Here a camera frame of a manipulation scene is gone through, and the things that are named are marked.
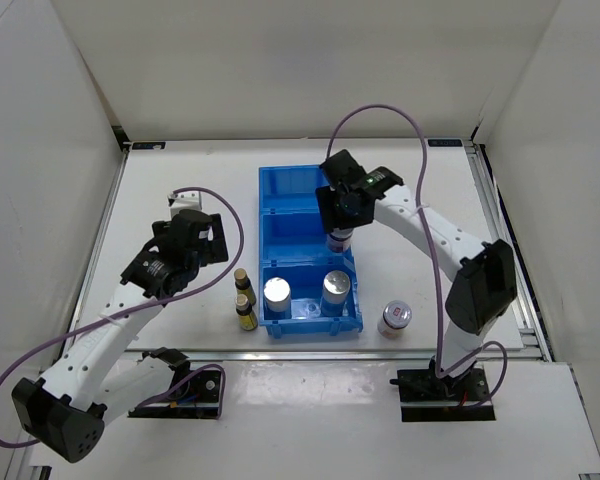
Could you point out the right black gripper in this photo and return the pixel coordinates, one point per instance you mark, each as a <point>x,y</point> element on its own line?
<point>331,219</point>

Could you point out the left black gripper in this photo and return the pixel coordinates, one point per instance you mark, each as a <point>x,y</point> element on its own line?
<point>214,249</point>

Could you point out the red-logo lid jar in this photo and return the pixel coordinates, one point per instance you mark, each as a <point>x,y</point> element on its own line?
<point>395,318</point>
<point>339,240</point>

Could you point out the silver-lid blue-label bottle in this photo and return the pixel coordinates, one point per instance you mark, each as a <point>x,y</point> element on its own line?
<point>277,296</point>
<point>335,289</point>

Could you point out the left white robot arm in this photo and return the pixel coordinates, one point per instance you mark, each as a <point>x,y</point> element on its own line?
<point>68,406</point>

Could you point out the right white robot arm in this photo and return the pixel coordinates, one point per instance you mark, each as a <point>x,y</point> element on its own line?
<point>482,274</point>

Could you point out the blue three-compartment plastic bin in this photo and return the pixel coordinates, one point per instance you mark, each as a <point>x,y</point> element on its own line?
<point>293,247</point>

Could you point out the rear small amber bottle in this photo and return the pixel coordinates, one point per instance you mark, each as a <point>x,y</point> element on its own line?
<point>244,285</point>

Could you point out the small amber bottle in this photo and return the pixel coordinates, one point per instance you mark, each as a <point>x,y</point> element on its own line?
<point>246,315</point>
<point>244,285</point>

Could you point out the front small amber bottle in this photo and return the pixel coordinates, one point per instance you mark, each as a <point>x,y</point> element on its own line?
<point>246,315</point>

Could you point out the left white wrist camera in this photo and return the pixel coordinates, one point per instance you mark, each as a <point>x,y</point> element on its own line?
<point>188,200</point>

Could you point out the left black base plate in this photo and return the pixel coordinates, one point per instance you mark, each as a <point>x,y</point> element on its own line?
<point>196,394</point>

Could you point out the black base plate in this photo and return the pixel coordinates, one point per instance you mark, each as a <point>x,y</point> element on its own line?
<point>424,398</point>
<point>196,394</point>

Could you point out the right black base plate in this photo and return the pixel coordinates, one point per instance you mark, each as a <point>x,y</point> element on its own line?
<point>424,398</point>

